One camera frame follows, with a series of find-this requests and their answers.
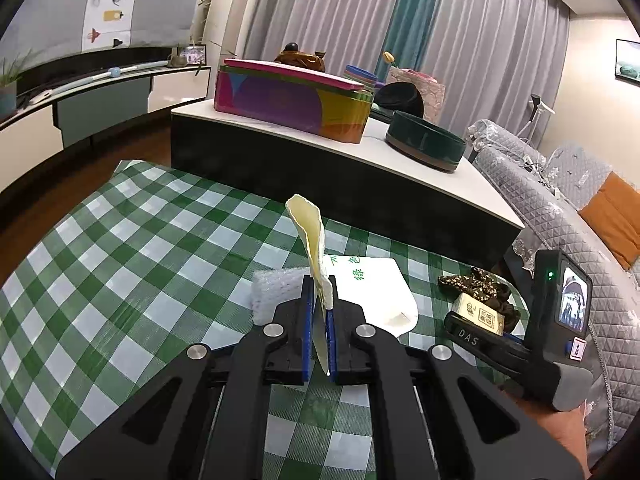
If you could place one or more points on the small photo frame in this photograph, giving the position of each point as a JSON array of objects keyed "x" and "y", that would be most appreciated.
[{"x": 192, "y": 53}]

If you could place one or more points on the colourful rectangular box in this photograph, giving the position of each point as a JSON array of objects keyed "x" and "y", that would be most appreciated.
[{"x": 280, "y": 100}]

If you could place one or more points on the brown scrunchie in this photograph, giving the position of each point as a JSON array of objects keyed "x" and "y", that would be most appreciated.
[{"x": 510, "y": 310}]

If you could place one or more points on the black white coffee table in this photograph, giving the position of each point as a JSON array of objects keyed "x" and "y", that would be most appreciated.
[{"x": 300, "y": 170}]

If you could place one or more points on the white floor stand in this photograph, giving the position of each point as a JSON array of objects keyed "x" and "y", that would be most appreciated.
[{"x": 536, "y": 105}]

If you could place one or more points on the white foam piece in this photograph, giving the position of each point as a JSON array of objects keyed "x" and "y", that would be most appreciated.
[{"x": 275, "y": 290}]

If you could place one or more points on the small gold box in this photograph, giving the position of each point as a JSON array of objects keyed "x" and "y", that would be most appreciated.
[{"x": 477, "y": 312}]

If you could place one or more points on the green white checkered tablecloth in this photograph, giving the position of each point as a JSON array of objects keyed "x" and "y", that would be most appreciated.
[{"x": 125, "y": 285}]

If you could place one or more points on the orange cushion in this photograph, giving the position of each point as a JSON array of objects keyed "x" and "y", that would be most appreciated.
[{"x": 612, "y": 215}]

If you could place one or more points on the white green printed paper bag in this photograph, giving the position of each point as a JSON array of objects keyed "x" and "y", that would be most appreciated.
[{"x": 380, "y": 290}]

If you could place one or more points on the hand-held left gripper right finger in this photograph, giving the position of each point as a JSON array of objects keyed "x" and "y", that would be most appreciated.
[{"x": 331, "y": 345}]

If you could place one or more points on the white television cabinet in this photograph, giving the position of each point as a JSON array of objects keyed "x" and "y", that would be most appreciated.
[{"x": 100, "y": 105}]

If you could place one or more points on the potted plant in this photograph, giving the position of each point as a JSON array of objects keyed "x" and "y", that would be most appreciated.
[{"x": 7, "y": 95}]

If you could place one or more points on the brown teapot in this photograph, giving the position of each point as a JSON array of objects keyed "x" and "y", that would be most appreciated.
[{"x": 300, "y": 60}]

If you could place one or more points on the yellow artificial flower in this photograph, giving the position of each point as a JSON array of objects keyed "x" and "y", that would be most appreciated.
[{"x": 389, "y": 56}]

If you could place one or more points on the grey quilted sofa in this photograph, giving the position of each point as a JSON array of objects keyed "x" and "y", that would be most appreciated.
[{"x": 540, "y": 200}]

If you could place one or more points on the pink lace bag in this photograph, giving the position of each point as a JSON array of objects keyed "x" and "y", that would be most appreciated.
[{"x": 430, "y": 90}]

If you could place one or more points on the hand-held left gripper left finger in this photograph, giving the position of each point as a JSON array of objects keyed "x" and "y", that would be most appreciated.
[{"x": 306, "y": 330}]

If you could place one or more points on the dark green round bowl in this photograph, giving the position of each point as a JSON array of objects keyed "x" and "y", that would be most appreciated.
[{"x": 425, "y": 140}]

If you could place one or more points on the white stick with blue piece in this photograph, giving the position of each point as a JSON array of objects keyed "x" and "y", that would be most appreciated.
[{"x": 115, "y": 71}]

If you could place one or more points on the cream paper bag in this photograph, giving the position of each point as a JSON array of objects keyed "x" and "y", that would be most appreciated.
[{"x": 310, "y": 240}]

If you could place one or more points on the stack of plastic bowls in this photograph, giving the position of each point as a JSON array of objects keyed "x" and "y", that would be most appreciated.
[{"x": 360, "y": 77}]

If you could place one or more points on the teal curtain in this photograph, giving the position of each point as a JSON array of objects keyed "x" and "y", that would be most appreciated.
[{"x": 415, "y": 10}]

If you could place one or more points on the black hat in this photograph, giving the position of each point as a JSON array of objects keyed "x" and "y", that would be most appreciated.
[{"x": 400, "y": 100}]

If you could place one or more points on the framed wall picture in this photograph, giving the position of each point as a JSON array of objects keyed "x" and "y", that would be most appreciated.
[{"x": 629, "y": 60}]

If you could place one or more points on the grey curtain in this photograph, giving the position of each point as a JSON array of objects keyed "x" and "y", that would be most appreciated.
[
  {"x": 500, "y": 50},
  {"x": 325, "y": 10}
]

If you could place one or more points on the grey printed television cover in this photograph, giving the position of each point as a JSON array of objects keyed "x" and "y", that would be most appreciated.
[{"x": 50, "y": 15}]

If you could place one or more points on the leopard print scrunchie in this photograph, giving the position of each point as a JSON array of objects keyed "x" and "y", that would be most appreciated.
[{"x": 470, "y": 282}]

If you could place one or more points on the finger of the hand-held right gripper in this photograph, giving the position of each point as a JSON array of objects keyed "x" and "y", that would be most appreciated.
[
  {"x": 475, "y": 341},
  {"x": 520, "y": 265}
]

